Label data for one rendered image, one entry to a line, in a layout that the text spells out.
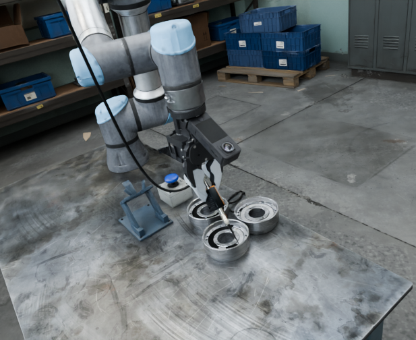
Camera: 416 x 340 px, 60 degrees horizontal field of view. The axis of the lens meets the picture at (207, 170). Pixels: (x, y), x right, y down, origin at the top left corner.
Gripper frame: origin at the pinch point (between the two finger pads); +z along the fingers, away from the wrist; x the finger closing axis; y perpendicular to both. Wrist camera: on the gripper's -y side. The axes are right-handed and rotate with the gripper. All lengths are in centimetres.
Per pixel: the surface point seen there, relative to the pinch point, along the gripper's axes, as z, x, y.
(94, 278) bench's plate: 13.0, 27.0, 12.1
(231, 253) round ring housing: 10.1, 2.9, -8.0
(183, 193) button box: 10.7, -4.0, 20.5
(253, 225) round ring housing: 9.7, -6.2, -5.4
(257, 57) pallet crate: 67, -285, 283
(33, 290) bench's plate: 13.1, 38.9, 19.7
